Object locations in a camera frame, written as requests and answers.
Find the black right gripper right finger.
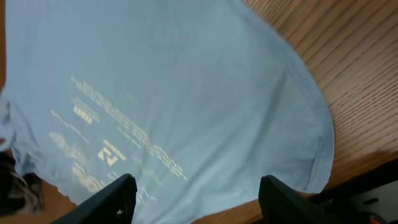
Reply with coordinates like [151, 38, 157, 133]
[258, 175, 339, 224]

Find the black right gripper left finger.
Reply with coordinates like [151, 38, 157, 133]
[52, 174, 137, 224]

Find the light blue printed t-shirt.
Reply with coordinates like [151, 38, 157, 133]
[1, 0, 334, 223]

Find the crumpled black shirt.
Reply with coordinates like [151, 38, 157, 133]
[1, 152, 44, 217]

